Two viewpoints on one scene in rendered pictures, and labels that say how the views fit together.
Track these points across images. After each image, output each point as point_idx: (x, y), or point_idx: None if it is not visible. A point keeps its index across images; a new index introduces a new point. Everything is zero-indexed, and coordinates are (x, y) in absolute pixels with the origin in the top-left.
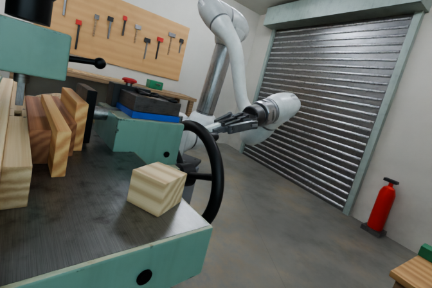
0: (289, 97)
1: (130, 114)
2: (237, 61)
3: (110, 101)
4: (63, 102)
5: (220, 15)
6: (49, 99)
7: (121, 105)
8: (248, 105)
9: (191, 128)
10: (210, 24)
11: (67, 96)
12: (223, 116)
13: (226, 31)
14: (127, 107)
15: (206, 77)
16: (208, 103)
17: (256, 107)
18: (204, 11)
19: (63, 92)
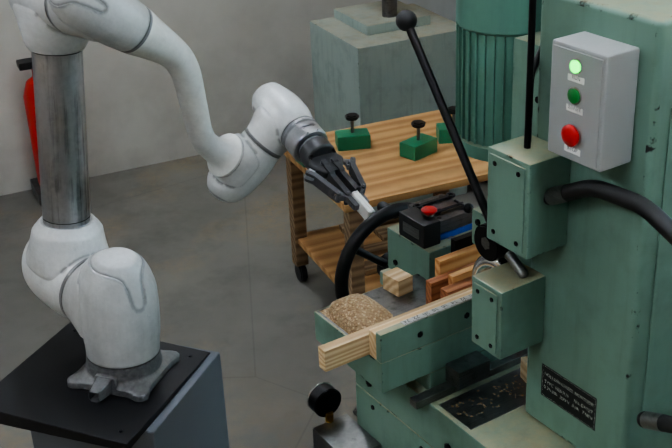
0: (295, 95)
1: (471, 227)
2: (202, 83)
3: (437, 240)
4: (460, 265)
5: (151, 16)
6: (470, 267)
7: (449, 232)
8: (224, 141)
9: (398, 213)
10: (139, 44)
11: (473, 251)
12: (327, 182)
13: (175, 42)
14: (460, 227)
15: (64, 141)
16: (88, 192)
17: (326, 141)
18: (118, 24)
19: (450, 261)
